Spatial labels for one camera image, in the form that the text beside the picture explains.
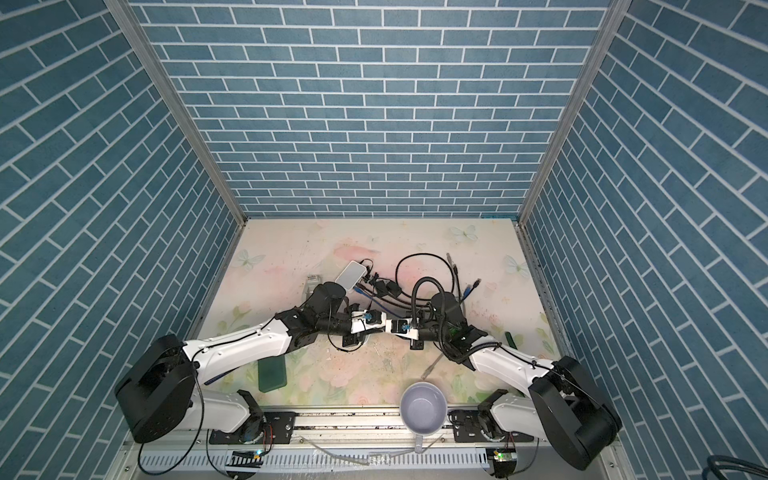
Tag grey ethernet cable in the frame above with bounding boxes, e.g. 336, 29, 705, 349
425, 251, 466, 376

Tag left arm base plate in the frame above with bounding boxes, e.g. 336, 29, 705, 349
208, 411, 296, 447

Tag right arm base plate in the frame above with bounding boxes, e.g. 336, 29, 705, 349
447, 409, 535, 443

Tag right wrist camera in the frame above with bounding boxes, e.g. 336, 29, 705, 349
385, 319, 419, 340

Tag blue ethernet cable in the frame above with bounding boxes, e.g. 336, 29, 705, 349
353, 286, 409, 319

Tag black power adapter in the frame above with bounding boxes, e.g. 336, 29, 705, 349
368, 276, 389, 298
385, 280, 403, 298

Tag white network switch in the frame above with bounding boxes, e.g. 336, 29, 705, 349
334, 261, 368, 292

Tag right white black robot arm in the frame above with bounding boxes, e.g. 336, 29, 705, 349
390, 293, 622, 471

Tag green handled pliers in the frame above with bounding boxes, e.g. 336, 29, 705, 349
504, 331, 517, 349

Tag lavender mug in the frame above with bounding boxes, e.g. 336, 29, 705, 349
399, 381, 447, 454

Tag aluminium frame rail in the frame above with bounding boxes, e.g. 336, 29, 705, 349
106, 407, 634, 479

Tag green network switch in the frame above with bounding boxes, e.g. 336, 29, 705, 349
257, 356, 287, 393

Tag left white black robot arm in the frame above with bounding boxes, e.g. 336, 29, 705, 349
115, 282, 351, 444

